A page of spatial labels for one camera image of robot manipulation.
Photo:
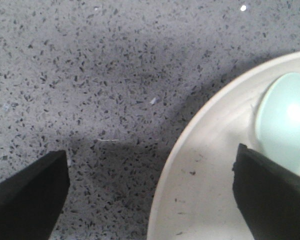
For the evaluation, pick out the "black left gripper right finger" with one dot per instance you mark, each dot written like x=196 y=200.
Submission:
x=267 y=195

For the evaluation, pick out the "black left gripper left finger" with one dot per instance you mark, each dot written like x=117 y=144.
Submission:
x=32 y=199

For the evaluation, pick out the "cream round plate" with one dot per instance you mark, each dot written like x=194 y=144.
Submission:
x=194 y=196

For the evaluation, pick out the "light blue plastic spoon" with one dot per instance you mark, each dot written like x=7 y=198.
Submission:
x=277 y=122

